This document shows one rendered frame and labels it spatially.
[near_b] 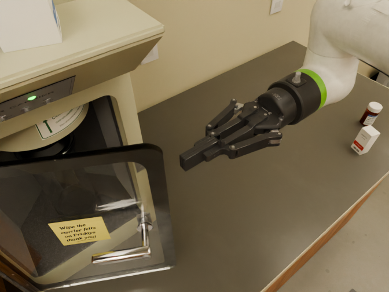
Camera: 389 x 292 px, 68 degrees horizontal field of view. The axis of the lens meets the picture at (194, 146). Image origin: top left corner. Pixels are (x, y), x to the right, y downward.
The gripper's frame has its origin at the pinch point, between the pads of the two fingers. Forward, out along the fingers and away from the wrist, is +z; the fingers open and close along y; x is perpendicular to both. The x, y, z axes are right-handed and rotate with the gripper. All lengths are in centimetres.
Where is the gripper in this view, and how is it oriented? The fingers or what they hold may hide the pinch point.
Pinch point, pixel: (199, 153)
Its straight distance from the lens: 48.3
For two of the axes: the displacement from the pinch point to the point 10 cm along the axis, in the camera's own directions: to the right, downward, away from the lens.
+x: 0.1, 6.7, 7.4
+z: -8.0, 4.5, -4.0
